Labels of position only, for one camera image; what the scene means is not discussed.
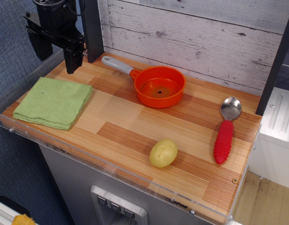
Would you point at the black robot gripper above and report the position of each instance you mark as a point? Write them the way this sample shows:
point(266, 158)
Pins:
point(54, 23)

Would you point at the red handled ice cream scoop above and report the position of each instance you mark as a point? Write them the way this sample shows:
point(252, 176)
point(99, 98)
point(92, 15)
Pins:
point(230, 110)

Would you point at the green folded towel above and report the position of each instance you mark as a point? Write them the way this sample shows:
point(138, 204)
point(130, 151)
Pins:
point(53, 103)

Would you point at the grey toy fridge cabinet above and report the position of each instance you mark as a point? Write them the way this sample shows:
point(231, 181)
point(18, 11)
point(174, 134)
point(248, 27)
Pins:
point(74, 180)

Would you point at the clear acrylic table guard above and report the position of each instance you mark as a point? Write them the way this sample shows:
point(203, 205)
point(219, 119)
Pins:
point(116, 132)

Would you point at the yellow toy potato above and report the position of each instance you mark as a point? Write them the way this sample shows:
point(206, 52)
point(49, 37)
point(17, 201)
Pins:
point(163, 153)

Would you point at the silver dispenser button panel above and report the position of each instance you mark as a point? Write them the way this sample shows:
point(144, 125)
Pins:
point(112, 209)

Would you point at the yellow object at corner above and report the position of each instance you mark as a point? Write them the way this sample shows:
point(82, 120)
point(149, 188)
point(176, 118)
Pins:
point(23, 220)

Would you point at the white toy sink unit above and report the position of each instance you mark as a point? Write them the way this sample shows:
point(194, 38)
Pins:
point(269, 158)

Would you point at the dark grey left post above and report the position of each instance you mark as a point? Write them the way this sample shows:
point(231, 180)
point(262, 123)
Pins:
point(92, 29)

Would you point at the dark grey post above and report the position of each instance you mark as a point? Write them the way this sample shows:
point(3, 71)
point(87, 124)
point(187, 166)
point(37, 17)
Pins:
point(274, 72)
point(92, 29)

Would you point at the orange pot with grey handle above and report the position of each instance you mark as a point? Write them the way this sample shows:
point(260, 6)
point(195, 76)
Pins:
point(156, 87)

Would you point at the dark grey right post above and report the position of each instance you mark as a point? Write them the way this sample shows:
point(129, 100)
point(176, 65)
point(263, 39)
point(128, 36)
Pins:
point(274, 72)

